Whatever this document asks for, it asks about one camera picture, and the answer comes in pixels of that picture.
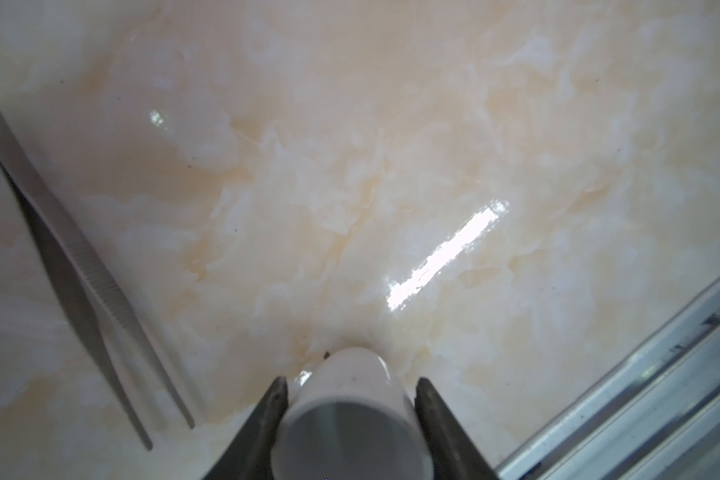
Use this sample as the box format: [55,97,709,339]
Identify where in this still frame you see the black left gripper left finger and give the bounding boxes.
[204,376,288,480]

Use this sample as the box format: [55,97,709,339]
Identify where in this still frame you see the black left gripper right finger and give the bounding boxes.
[415,377,499,480]

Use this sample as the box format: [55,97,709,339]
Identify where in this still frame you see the small round glass dish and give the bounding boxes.
[271,347,434,480]

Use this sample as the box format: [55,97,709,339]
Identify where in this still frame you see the metal tweezers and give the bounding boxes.
[0,111,195,450]

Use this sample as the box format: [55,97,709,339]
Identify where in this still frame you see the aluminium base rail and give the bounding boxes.
[496,277,720,479]

